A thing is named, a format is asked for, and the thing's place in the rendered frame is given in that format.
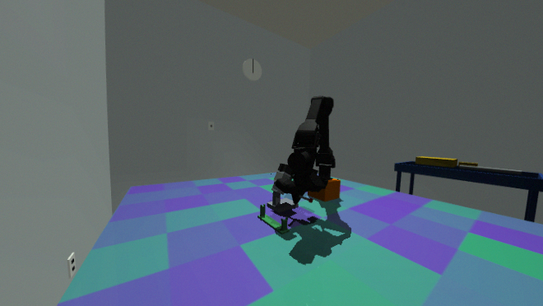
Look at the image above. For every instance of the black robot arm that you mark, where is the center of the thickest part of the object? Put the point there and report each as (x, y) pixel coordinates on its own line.
(309, 138)

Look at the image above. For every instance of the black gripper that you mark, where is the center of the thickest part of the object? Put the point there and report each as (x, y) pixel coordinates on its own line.
(296, 187)

